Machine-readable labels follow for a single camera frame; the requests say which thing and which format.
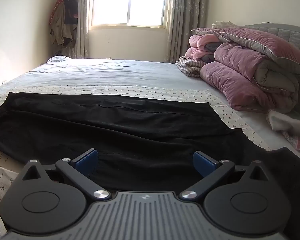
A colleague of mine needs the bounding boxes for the black pants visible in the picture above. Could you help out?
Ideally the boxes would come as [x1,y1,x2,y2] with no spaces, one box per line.
[0,93,300,239]

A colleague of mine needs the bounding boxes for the white fluffy towel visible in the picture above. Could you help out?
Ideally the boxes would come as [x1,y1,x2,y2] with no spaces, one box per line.
[267,109,300,136]

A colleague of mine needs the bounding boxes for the light blue bed cover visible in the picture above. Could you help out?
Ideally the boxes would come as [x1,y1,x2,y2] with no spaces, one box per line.
[0,56,300,157]

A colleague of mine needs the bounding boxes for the purple grey folded quilt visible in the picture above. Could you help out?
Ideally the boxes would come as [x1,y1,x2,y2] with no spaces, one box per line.
[194,27,300,113]

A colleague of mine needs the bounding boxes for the striped folded cloth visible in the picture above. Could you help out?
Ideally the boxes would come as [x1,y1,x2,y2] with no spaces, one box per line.
[175,56,206,78]

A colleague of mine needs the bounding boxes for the left grey curtain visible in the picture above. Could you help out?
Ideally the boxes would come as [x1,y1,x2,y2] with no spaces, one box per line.
[71,0,92,59]

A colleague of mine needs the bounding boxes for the grey curtain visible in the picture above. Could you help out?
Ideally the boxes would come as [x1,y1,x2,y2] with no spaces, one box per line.
[71,0,92,59]
[165,0,208,63]

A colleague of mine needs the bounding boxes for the pink folded blanket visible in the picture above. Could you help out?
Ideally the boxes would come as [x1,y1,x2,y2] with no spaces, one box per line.
[185,34,223,63]

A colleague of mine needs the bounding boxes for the right grey curtain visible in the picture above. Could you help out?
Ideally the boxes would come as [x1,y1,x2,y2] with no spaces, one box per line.
[165,0,208,63]

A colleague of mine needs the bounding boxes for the window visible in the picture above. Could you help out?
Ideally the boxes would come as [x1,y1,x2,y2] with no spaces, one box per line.
[91,0,168,28]

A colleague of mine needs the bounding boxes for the hanging clothes on wall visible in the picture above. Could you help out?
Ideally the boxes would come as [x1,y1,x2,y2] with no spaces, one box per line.
[49,0,78,53]

